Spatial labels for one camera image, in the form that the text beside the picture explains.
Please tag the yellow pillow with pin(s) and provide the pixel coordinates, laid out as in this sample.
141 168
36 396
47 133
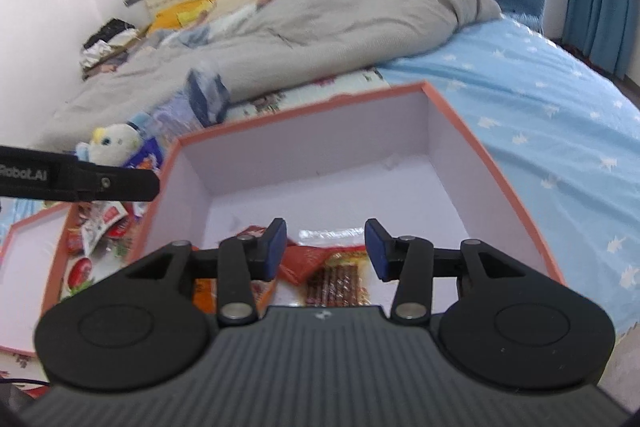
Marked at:
190 9

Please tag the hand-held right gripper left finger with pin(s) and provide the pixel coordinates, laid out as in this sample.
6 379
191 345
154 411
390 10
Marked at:
276 247

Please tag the white and blue plush toy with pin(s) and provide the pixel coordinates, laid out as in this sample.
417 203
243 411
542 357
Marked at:
112 142

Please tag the light blue bedsheet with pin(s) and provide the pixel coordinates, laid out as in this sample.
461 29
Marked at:
550 107

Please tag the clear sachet of brown sticks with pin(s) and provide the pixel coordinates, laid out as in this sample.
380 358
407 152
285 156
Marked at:
340 279

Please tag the blue and white snack packet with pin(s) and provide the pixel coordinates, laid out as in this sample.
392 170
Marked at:
147 157

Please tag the deep orange cardboard box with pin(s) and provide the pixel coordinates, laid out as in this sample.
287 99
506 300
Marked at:
325 157

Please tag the grey duvet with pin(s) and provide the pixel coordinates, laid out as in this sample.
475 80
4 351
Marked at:
325 22

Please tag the orange snack sachet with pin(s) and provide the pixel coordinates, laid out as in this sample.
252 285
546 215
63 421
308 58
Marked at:
262 294

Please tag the red snack sachet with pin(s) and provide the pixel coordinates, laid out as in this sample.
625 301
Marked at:
302 263

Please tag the large blue printed bag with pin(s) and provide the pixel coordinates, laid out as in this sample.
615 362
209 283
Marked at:
200 99

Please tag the fruit printed mat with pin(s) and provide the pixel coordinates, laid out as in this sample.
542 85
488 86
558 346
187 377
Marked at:
320 92

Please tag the heap of clothes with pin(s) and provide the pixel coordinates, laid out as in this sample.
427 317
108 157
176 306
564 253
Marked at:
107 37

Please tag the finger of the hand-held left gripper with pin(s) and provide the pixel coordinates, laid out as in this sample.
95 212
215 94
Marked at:
125 184

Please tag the brown cardboard box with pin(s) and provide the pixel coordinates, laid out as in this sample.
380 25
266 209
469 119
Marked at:
102 69

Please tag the pile of snack packets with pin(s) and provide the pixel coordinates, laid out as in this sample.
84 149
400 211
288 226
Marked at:
100 227

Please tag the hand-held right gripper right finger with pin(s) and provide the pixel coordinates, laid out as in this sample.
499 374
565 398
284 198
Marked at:
376 252

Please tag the shallow orange box lid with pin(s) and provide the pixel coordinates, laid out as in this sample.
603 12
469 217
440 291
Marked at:
25 277

